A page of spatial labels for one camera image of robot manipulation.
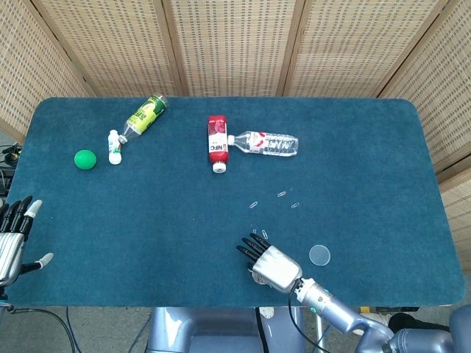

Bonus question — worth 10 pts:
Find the clear round lid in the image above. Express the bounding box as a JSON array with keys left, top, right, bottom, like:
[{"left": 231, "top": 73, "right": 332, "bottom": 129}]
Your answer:
[{"left": 308, "top": 244, "right": 331, "bottom": 267}]

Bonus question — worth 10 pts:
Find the red juice bottle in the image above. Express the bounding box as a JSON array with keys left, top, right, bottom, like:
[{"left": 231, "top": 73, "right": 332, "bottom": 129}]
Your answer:
[{"left": 207, "top": 115, "right": 230, "bottom": 174}]

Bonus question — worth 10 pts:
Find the blue carpet table mat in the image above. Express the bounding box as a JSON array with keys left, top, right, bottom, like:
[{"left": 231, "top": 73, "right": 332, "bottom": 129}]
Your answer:
[{"left": 5, "top": 96, "right": 465, "bottom": 308}]

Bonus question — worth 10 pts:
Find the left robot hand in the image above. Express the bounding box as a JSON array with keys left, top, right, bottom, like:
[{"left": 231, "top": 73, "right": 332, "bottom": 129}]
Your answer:
[{"left": 0, "top": 196, "right": 54, "bottom": 288}]

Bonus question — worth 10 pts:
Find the green label plastic bottle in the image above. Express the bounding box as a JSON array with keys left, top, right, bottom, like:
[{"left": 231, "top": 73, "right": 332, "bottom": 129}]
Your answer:
[{"left": 118, "top": 94, "right": 169, "bottom": 144}]

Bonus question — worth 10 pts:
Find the black trouser leg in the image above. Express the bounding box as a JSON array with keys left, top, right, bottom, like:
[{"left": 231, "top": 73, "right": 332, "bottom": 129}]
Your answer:
[{"left": 388, "top": 312, "right": 453, "bottom": 334}]

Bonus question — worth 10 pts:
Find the round clear paper clip container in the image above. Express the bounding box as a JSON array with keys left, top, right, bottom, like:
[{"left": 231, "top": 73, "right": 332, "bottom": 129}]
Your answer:
[{"left": 251, "top": 270, "right": 272, "bottom": 286}]

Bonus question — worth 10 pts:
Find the small white bottle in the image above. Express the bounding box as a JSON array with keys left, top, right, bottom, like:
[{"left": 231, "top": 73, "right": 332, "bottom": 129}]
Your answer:
[{"left": 107, "top": 129, "right": 122, "bottom": 165}]

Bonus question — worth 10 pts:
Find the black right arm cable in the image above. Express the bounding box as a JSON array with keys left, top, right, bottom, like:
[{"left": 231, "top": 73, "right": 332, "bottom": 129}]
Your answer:
[{"left": 288, "top": 281, "right": 327, "bottom": 353}]

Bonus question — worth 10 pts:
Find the clear water bottle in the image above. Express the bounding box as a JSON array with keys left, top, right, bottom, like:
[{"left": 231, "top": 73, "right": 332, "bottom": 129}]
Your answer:
[{"left": 227, "top": 130, "right": 300, "bottom": 157}]

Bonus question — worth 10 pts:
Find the blue floor cable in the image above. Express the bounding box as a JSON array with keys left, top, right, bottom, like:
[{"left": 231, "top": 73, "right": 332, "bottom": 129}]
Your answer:
[{"left": 65, "top": 307, "right": 81, "bottom": 353}]

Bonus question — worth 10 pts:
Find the blue-grey robot torso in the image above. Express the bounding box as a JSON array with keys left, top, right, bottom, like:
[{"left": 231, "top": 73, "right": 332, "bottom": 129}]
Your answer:
[{"left": 146, "top": 307, "right": 306, "bottom": 353}]

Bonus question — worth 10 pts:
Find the metal table leg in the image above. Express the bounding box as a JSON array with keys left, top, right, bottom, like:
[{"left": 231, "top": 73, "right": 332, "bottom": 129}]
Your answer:
[{"left": 314, "top": 307, "right": 325, "bottom": 353}]

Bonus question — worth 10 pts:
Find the green ball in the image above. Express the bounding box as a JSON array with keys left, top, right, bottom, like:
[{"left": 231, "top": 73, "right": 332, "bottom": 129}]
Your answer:
[{"left": 74, "top": 149, "right": 98, "bottom": 171}]

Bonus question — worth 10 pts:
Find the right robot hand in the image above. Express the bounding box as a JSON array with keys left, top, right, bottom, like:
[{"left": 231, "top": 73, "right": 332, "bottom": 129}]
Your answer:
[{"left": 237, "top": 229, "right": 303, "bottom": 294}]

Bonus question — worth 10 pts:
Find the black floor cable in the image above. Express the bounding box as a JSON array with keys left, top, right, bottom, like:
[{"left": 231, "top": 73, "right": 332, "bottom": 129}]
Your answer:
[{"left": 5, "top": 307, "right": 80, "bottom": 353}]

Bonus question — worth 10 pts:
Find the woven folding screen panel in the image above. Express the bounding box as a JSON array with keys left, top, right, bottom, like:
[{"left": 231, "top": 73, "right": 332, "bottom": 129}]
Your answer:
[
  {"left": 0, "top": 0, "right": 93, "bottom": 139},
  {"left": 161, "top": 0, "right": 306, "bottom": 98},
  {"left": 283, "top": 0, "right": 452, "bottom": 99},
  {"left": 31, "top": 0, "right": 188, "bottom": 98},
  {"left": 437, "top": 156, "right": 471, "bottom": 265},
  {"left": 378, "top": 0, "right": 471, "bottom": 174}
]

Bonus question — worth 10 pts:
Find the black equipment with cables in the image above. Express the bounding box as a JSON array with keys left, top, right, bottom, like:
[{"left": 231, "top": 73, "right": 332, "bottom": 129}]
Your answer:
[{"left": 0, "top": 144, "right": 24, "bottom": 198}]

